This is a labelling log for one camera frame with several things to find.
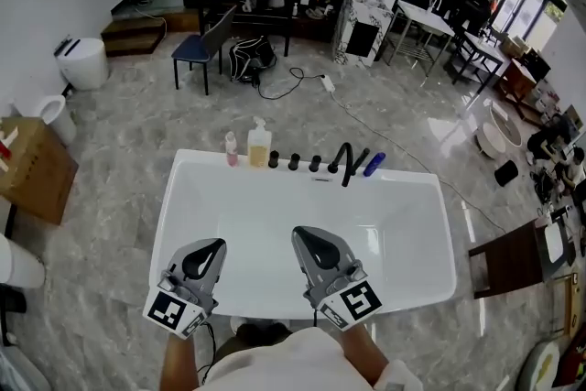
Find dark wooden cabinet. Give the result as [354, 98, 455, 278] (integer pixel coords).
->
[467, 219, 548, 299]

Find white toilet with black panel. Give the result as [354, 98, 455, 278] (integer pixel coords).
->
[53, 36, 110, 92]

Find large round white table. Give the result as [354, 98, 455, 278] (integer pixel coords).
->
[488, 101, 523, 147]

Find small pink bottle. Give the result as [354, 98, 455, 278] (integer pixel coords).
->
[223, 131, 240, 168]

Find person's legs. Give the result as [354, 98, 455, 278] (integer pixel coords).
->
[214, 315, 294, 363]

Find person's white shirt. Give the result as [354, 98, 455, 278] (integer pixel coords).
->
[190, 327, 425, 391]

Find black stool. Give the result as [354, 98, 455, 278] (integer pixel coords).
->
[494, 160, 521, 188]

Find black hand shower handle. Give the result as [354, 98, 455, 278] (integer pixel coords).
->
[350, 147, 371, 176]

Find black floor cable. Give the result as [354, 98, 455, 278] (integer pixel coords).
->
[250, 67, 326, 101]

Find person's left forearm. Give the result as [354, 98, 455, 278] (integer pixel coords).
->
[158, 331, 201, 391]

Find white cylinder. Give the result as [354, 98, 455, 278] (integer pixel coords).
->
[0, 233, 47, 289]

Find small round white table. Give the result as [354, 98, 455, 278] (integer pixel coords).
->
[475, 122, 507, 159]

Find plain white toilet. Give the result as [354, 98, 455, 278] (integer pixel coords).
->
[34, 93, 78, 147]

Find white bathtub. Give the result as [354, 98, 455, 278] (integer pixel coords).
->
[149, 148, 458, 320]

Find black frame table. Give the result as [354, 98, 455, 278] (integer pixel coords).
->
[450, 29, 512, 92]

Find white floor cable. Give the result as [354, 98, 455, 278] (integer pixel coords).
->
[331, 89, 509, 234]

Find black curved faucet spout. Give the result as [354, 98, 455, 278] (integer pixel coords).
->
[326, 141, 356, 189]

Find clear pump bottle yellow liquid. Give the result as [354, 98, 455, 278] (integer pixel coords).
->
[246, 115, 270, 169]

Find blue seat chair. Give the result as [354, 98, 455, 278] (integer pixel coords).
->
[171, 4, 238, 96]

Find wooden steps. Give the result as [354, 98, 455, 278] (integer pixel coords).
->
[100, 11, 202, 59]

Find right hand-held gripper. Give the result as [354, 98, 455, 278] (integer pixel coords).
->
[291, 225, 384, 331]

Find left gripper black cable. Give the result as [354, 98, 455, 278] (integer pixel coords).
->
[196, 320, 219, 381]

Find white top metal table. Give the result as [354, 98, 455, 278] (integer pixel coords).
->
[383, 0, 457, 77]

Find blue bottle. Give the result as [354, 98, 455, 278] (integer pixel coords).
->
[363, 151, 386, 178]

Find brown cardboard box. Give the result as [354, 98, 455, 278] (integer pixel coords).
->
[0, 116, 80, 226]

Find marble pattern cabinet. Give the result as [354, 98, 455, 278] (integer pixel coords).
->
[332, 0, 395, 69]

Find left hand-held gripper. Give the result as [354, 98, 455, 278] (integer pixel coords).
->
[142, 237, 228, 340]

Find person's right forearm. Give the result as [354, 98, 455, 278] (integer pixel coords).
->
[336, 320, 390, 386]

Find black bag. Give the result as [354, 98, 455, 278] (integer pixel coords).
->
[228, 36, 278, 83]

